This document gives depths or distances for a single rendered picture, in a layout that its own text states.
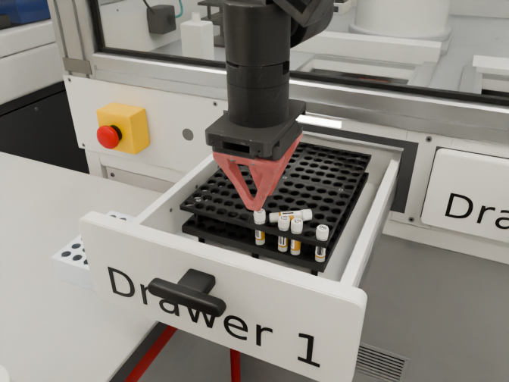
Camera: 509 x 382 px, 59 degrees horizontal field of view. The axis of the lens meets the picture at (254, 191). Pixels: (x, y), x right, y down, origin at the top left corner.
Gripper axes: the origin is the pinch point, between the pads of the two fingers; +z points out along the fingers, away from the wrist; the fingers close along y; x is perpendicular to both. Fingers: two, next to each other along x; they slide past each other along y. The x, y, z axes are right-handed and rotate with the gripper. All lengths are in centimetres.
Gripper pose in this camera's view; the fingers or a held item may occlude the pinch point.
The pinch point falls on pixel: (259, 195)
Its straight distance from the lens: 48.0
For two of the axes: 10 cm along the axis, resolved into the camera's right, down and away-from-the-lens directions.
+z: 0.2, 8.4, 5.5
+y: 4.0, -5.0, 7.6
